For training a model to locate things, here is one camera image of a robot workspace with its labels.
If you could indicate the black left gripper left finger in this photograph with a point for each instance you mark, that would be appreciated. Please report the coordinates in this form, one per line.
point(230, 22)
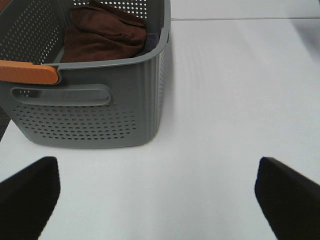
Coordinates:
point(28, 199)

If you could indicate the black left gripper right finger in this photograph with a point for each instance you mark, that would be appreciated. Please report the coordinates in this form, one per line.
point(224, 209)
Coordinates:
point(289, 201)

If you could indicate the grey perforated basket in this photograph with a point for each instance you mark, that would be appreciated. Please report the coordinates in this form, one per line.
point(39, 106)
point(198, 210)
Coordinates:
point(95, 104)

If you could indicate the brown towel in basket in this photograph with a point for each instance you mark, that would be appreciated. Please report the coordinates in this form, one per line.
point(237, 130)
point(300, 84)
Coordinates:
point(100, 32)

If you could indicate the dark grey towel in basket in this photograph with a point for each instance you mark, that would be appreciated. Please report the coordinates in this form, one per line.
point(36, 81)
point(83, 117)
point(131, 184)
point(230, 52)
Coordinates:
point(151, 42)

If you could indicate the orange basket handle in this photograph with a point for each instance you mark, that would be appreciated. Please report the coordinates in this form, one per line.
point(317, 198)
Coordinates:
point(27, 73)

